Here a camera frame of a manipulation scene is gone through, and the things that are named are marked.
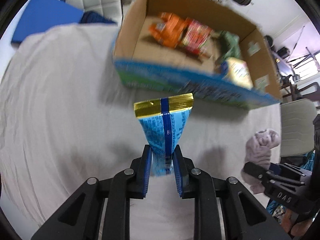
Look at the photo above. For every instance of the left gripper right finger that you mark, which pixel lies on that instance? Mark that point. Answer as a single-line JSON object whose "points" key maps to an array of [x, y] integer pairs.
{"points": [[224, 209]]}

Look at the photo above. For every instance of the blue gold snack bag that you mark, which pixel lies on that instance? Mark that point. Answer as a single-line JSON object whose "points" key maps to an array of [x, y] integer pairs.
{"points": [[163, 121]]}

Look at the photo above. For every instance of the dark wooden chair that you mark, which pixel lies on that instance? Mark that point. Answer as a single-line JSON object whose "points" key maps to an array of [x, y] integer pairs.
{"points": [[305, 89]]}

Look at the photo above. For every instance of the beige plastic chair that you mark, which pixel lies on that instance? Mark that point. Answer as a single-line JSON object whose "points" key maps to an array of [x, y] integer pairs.
{"points": [[297, 130]]}

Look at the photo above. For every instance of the red snack bag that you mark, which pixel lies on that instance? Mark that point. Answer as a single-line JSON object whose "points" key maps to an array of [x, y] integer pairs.
{"points": [[195, 36]]}

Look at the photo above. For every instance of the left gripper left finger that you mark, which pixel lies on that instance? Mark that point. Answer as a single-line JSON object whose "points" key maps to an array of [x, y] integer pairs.
{"points": [[100, 208]]}

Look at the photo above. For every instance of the brown cardboard box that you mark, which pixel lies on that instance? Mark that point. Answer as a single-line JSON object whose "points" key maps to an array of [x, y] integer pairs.
{"points": [[142, 62]]}

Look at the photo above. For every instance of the yellow snack pack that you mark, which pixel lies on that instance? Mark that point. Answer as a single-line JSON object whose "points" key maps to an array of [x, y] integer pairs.
{"points": [[235, 71]]}

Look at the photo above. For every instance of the green snack bag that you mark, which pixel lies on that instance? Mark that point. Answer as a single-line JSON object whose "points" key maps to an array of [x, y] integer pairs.
{"points": [[227, 45]]}

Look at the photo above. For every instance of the blue foam mat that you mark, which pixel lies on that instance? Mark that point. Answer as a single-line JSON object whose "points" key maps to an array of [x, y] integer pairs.
{"points": [[41, 15]]}

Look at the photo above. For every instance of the dark blue cloth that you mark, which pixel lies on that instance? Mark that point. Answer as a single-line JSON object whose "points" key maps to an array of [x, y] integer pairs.
{"points": [[94, 17]]}

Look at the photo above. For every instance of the orange snack bag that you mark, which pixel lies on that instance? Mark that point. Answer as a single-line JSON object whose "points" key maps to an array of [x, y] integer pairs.
{"points": [[169, 31]]}

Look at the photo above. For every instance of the beige table cloth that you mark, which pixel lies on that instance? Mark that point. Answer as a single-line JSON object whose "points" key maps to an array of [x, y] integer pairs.
{"points": [[65, 117]]}

